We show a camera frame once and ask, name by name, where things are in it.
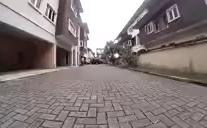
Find green bushes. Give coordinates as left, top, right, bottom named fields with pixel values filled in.
left=103, top=40, right=139, bottom=68

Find pale building with garage opening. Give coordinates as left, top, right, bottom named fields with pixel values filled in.
left=0, top=0, right=61, bottom=75

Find grey brick paved road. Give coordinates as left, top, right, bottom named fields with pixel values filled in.
left=0, top=63, right=207, bottom=128

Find kerb strip along wall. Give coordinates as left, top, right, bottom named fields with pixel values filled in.
left=114, top=64, right=207, bottom=89

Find dark vehicle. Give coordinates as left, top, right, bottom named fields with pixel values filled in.
left=91, top=58, right=105, bottom=65

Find pale concrete driveway apron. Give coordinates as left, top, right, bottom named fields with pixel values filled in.
left=0, top=65, right=72, bottom=83

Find beige boundary wall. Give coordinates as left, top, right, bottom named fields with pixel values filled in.
left=136, top=39, right=207, bottom=76

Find brown building with white windows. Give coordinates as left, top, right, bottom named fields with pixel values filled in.
left=55, top=0, right=91, bottom=67

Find dark grey house with white windows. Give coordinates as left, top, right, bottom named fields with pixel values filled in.
left=134, top=0, right=207, bottom=51

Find brown house with white trim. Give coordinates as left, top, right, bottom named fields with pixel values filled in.
left=113, top=8, right=149, bottom=54

